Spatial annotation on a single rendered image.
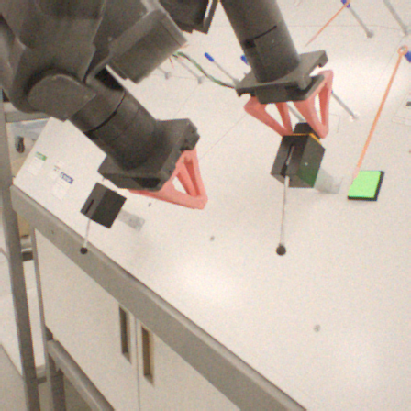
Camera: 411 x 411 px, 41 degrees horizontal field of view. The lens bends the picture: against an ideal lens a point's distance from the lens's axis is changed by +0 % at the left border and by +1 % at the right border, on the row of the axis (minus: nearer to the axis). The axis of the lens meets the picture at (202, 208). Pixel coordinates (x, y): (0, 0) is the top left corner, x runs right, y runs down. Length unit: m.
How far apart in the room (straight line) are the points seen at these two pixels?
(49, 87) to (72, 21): 0.05
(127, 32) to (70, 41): 0.06
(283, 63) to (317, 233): 0.22
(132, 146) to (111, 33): 0.10
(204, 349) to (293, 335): 0.15
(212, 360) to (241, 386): 0.06
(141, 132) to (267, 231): 0.33
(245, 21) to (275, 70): 0.07
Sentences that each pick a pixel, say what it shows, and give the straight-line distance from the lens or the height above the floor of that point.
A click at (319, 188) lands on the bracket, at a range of 0.75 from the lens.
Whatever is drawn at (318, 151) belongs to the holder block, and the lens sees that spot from 0.71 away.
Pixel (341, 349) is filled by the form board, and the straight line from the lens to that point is 0.67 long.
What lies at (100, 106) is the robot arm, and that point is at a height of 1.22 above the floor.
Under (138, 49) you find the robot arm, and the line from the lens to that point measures 0.47.
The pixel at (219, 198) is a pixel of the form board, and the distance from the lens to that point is 0.87.
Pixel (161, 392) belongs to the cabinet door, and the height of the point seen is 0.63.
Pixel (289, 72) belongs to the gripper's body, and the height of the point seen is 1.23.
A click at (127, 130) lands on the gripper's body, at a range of 0.50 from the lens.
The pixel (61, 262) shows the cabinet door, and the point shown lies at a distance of 1.38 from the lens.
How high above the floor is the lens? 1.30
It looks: 20 degrees down
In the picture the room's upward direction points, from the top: straight up
